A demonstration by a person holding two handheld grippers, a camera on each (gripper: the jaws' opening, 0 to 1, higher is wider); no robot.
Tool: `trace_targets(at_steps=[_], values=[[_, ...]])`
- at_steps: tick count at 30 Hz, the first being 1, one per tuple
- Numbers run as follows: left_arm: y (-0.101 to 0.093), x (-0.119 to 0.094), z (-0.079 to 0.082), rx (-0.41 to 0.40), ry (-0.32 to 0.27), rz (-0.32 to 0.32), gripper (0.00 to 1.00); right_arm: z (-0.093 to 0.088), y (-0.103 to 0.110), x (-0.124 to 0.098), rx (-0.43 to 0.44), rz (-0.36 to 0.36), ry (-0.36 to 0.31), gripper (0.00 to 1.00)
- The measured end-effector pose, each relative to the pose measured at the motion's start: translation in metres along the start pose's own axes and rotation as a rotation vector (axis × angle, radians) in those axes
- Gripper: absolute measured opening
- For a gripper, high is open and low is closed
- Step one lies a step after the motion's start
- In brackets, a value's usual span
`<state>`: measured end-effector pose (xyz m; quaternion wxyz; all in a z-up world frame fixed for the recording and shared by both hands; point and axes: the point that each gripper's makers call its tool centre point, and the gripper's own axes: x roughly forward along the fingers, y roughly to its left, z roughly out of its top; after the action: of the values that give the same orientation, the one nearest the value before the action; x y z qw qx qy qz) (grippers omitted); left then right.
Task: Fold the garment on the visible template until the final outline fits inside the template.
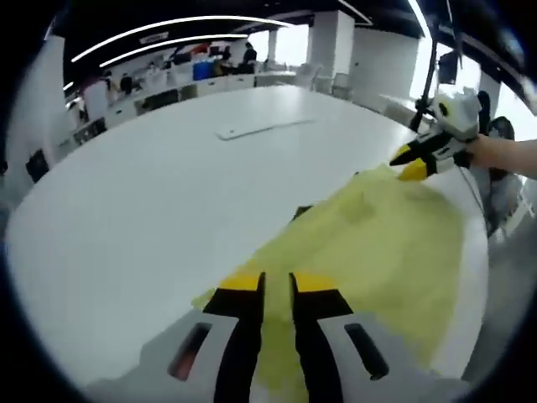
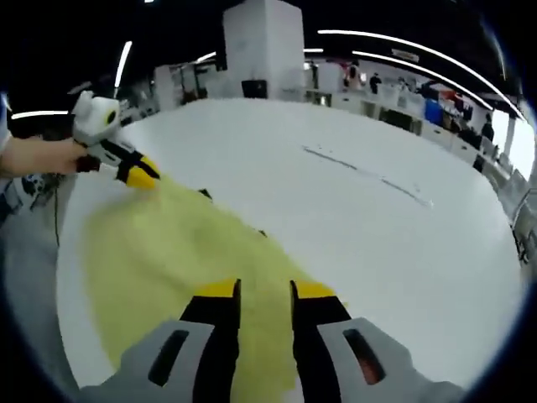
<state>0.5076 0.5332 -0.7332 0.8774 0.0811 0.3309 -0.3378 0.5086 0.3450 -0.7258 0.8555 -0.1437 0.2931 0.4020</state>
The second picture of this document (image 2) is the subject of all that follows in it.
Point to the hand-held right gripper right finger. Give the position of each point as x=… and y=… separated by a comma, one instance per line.
x=335, y=357

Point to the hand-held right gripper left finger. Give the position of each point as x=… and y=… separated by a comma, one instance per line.
x=189, y=357

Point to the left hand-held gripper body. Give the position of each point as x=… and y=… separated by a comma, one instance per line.
x=98, y=117

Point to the yellow blue grey long-sleeve garment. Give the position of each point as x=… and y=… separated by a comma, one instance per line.
x=168, y=260

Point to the person's left hand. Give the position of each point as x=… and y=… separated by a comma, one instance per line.
x=67, y=157

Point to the black bin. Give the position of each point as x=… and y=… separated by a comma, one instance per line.
x=254, y=89

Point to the white square pillar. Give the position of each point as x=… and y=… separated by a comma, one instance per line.
x=264, y=46

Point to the white cabinet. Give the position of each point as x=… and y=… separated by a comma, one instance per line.
x=331, y=77

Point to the white office desk row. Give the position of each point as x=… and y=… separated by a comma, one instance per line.
x=440, y=134

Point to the blue storage bin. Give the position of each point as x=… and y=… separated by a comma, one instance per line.
x=433, y=111

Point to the curved ceiling light strip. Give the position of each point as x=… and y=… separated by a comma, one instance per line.
x=440, y=75

